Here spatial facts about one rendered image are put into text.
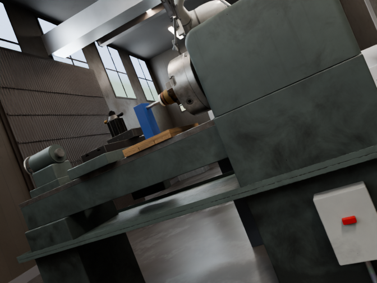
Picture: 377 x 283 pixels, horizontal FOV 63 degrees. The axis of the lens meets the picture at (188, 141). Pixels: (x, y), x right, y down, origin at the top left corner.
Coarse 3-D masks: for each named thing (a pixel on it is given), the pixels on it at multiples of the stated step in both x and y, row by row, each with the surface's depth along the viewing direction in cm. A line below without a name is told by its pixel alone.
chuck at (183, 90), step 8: (176, 64) 146; (168, 72) 146; (176, 72) 144; (184, 72) 141; (176, 80) 143; (184, 80) 142; (176, 88) 144; (184, 88) 142; (176, 96) 145; (184, 96) 144; (192, 96) 143; (184, 104) 147; (192, 104) 146; (200, 104) 146; (192, 112) 151; (200, 112) 153
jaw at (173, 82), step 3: (174, 78) 145; (168, 81) 148; (171, 81) 146; (174, 81) 145; (165, 84) 149; (168, 84) 148; (171, 84) 147; (174, 84) 145; (168, 87) 148; (171, 87) 147; (168, 90) 149; (171, 90) 150; (168, 93) 153; (171, 93) 154; (174, 93) 156; (171, 96) 158
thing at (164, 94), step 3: (165, 90) 161; (162, 93) 162; (165, 93) 160; (162, 96) 161; (165, 96) 160; (168, 96) 159; (174, 96) 159; (162, 99) 161; (165, 99) 160; (168, 99) 160; (171, 99) 159; (174, 99) 161; (162, 102) 162; (165, 102) 162; (168, 102) 161; (171, 102) 161; (174, 102) 161; (165, 105) 164
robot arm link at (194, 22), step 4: (192, 12) 190; (192, 16) 189; (196, 16) 189; (192, 20) 189; (196, 20) 190; (188, 24) 188; (192, 24) 190; (196, 24) 191; (184, 28) 191; (188, 28) 191; (192, 28) 192
